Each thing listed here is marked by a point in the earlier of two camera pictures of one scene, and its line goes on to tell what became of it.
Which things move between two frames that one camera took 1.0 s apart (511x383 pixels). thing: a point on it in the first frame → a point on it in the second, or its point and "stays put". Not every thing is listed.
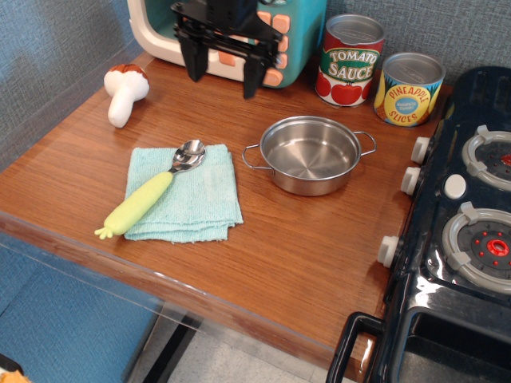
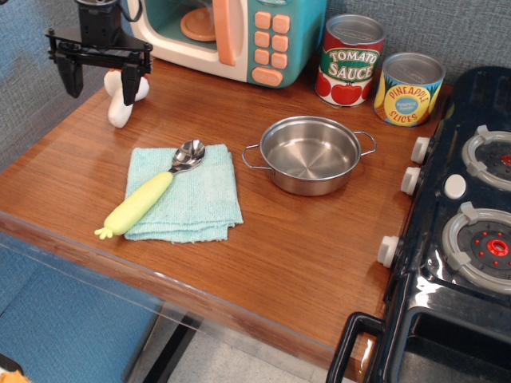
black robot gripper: [233, 26] → [100, 38]
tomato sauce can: [350, 53] stays put
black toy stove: [447, 315] stays put
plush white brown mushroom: [125, 83] stays put
